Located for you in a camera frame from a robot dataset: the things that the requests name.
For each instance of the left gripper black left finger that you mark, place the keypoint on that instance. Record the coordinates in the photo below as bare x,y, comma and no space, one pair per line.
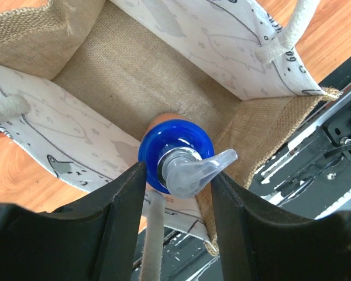
92,238

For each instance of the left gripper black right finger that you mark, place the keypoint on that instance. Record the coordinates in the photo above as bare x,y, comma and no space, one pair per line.
260,241

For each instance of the blue cap bottle front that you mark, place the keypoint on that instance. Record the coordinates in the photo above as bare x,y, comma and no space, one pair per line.
180,156

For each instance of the beige canvas bag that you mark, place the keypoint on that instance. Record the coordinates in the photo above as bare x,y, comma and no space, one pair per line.
92,49

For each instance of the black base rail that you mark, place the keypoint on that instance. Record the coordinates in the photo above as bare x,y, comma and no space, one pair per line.
299,178

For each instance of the white slotted cable duct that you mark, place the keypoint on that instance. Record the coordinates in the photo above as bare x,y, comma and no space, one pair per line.
335,206

